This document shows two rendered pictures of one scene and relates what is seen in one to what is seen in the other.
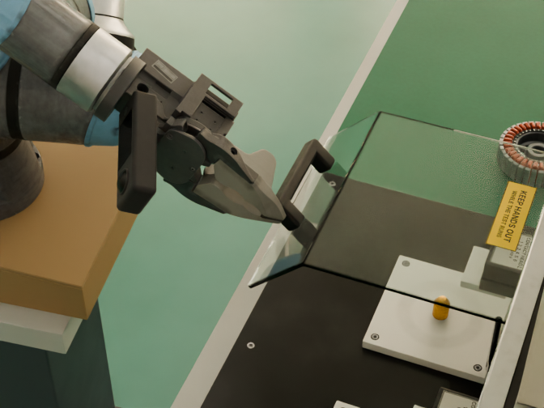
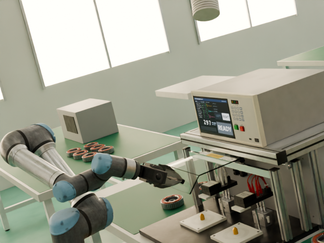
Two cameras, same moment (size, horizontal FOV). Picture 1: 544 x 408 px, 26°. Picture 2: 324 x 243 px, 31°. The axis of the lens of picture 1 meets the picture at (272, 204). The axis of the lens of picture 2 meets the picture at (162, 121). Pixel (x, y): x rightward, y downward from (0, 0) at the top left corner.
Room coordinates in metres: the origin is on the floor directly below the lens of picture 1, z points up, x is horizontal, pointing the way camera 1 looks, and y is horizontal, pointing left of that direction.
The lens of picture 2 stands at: (-0.57, 1.60, 1.77)
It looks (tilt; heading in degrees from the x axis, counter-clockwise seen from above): 12 degrees down; 312
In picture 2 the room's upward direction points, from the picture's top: 13 degrees counter-clockwise
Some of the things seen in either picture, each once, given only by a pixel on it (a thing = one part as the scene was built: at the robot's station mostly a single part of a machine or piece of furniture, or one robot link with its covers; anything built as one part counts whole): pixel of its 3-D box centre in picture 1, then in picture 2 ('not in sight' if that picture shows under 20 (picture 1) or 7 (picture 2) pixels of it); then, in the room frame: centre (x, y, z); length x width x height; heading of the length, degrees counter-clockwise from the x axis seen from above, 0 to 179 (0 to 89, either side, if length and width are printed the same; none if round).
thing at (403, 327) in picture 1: (439, 316); (202, 220); (0.93, -0.21, 0.78); 0.15 x 0.15 x 0.01; 68
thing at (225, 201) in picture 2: not in sight; (228, 204); (0.88, -0.34, 0.80); 0.08 x 0.05 x 0.06; 158
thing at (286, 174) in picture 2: not in sight; (259, 174); (0.73, -0.40, 0.92); 0.66 x 0.01 x 0.30; 158
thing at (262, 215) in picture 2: not in sight; (263, 216); (0.65, -0.25, 0.80); 0.08 x 0.05 x 0.06; 158
